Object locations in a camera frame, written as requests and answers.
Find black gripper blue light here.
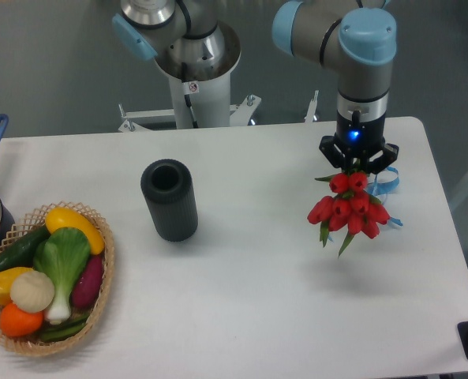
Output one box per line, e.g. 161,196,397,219
319,114,399,174

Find red tulip bouquet blue ribbon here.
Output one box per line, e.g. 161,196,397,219
307,167,403,255

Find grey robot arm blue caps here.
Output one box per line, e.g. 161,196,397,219
112,1,399,174

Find dark grey ribbed vase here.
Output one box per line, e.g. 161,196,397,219
140,159,198,242

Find yellow squash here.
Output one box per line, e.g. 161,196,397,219
45,207,105,255

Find purple sweet potato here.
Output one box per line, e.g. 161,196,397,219
71,255,103,309

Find green bok choy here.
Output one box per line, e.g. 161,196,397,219
33,227,91,325

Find green bean pods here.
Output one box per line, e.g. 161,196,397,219
38,313,89,343

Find dark green cucumber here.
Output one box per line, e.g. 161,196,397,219
0,226,50,272

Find cream white garlic bulb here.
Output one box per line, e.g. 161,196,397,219
9,270,55,313

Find woven wicker basket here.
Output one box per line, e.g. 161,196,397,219
0,201,114,357

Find orange fruit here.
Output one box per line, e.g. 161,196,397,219
0,302,43,337

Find yellow bell pepper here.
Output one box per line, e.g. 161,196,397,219
0,267,32,306

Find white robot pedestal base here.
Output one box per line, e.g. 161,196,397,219
118,36,262,132

